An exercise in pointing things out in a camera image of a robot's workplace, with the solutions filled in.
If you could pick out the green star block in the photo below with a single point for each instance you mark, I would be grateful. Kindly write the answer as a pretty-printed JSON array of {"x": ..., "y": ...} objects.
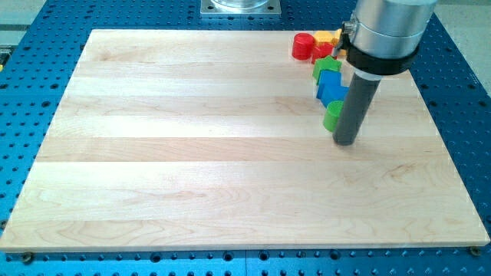
[{"x": 325, "y": 64}]

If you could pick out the blue cube block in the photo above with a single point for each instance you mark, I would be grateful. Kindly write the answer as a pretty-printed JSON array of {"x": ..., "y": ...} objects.
[{"x": 328, "y": 78}]

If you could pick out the yellow hexagon block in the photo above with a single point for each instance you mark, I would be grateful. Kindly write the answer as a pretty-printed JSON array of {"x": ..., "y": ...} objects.
[{"x": 323, "y": 37}]

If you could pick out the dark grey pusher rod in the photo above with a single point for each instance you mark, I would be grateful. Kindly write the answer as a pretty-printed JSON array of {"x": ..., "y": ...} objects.
[{"x": 356, "y": 104}]

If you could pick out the red cylinder block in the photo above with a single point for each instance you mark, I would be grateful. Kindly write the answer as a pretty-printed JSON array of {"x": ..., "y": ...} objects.
[{"x": 302, "y": 46}]

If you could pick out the green cylinder block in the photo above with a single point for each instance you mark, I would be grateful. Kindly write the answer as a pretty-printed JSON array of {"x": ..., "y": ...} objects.
[{"x": 333, "y": 112}]

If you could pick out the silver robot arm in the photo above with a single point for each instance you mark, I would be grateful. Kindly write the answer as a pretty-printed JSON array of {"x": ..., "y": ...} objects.
[{"x": 381, "y": 38}]

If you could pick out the wooden board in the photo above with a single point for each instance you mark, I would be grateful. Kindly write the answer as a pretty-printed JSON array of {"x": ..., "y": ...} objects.
[{"x": 209, "y": 140}]

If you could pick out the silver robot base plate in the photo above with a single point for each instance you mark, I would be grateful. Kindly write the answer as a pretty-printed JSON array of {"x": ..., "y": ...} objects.
[{"x": 240, "y": 7}]

